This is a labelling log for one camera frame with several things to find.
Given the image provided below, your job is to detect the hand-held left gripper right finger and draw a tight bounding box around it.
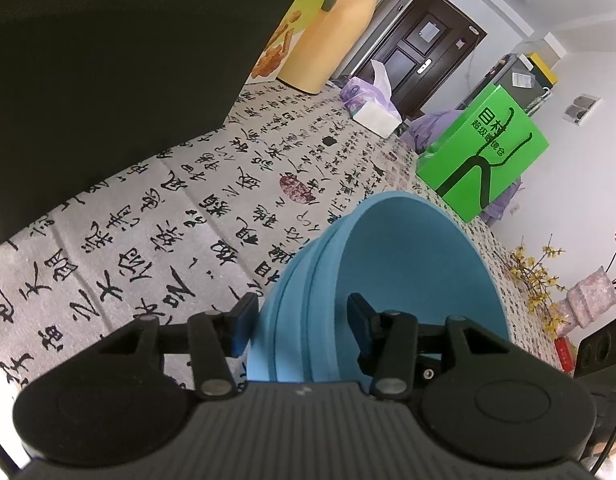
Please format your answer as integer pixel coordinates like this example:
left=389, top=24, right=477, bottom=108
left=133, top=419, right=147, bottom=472
left=347, top=292, right=511, bottom=403

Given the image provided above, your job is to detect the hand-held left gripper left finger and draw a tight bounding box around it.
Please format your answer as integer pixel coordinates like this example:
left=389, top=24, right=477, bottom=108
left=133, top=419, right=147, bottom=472
left=95, top=292, right=260, bottom=402

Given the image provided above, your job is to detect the small red box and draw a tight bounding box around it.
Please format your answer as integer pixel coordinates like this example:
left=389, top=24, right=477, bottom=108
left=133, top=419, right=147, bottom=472
left=553, top=337, right=578, bottom=373

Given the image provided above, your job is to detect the pink ceramic vase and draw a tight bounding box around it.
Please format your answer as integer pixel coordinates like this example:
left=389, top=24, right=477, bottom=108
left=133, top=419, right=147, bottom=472
left=558, top=266, right=616, bottom=333

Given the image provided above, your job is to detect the yellow flower branch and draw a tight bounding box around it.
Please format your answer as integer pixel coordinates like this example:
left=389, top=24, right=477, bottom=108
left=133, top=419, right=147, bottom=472
left=508, top=234, right=571, bottom=341

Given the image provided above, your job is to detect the calligraphy print tablecloth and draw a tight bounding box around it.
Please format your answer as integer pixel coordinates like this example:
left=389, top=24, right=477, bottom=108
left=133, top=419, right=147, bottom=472
left=0, top=80, right=576, bottom=411

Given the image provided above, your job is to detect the green paper bag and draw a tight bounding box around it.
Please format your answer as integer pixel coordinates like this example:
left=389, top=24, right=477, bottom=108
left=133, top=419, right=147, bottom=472
left=415, top=84, right=550, bottom=223

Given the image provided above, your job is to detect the purple jacket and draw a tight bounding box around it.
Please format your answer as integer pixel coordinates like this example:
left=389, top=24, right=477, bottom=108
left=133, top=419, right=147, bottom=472
left=403, top=108, right=526, bottom=226

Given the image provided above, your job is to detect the tissue pack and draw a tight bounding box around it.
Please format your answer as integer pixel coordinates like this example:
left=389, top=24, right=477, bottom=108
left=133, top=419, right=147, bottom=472
left=340, top=60, right=404, bottom=138

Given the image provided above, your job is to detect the dark brown door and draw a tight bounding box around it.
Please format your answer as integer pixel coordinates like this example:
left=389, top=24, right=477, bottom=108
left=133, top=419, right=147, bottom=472
left=353, top=0, right=489, bottom=121

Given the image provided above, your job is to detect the grey refrigerator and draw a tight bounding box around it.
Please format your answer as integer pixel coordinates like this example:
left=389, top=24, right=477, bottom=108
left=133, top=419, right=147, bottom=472
left=460, top=52, right=551, bottom=116

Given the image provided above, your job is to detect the yellow-green gift box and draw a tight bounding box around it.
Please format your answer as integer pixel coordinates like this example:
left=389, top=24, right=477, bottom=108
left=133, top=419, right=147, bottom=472
left=248, top=0, right=329, bottom=83

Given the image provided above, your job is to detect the tan thermos jug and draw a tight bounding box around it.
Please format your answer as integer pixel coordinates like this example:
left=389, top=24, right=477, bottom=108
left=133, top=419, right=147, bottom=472
left=277, top=0, right=396, bottom=95

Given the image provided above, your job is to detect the yellow box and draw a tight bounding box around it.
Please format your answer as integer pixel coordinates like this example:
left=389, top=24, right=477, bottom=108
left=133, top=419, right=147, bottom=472
left=528, top=51, right=559, bottom=86

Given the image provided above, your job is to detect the black paper bag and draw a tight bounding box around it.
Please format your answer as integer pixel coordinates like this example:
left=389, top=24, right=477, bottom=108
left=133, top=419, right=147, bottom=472
left=0, top=0, right=321, bottom=248

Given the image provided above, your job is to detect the black cable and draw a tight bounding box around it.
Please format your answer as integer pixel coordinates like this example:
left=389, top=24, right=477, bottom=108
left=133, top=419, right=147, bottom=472
left=590, top=410, right=616, bottom=476

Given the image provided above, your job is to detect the wall panel box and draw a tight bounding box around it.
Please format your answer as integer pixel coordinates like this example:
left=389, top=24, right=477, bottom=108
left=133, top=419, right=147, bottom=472
left=563, top=94, right=601, bottom=125

